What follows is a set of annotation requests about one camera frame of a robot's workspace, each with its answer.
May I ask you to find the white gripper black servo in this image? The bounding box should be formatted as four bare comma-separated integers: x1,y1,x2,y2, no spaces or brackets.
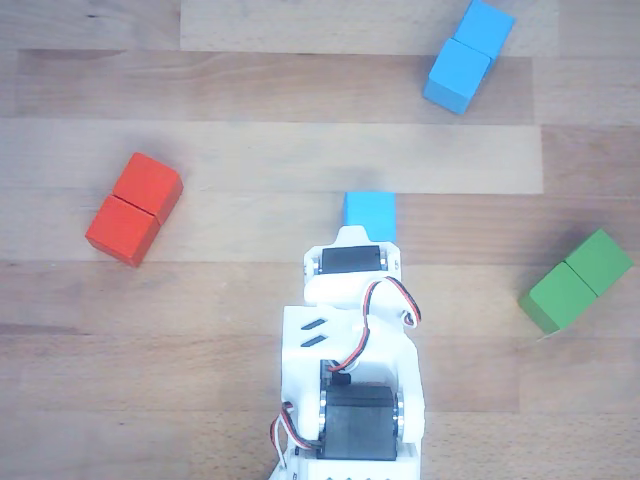
302,225,402,306

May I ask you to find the small blue cube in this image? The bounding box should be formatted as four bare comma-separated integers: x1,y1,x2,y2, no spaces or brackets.
342,191,398,243

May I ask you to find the long blue block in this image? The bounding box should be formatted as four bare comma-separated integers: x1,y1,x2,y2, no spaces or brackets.
422,0,517,116

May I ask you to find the long red block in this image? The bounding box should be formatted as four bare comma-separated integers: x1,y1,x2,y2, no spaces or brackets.
84,152,185,268

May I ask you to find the long green block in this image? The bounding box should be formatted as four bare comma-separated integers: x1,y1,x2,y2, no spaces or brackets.
517,228,635,336

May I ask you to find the red black white servo cable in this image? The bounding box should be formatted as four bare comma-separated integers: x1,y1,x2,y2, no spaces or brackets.
331,276,423,374
269,401,312,470

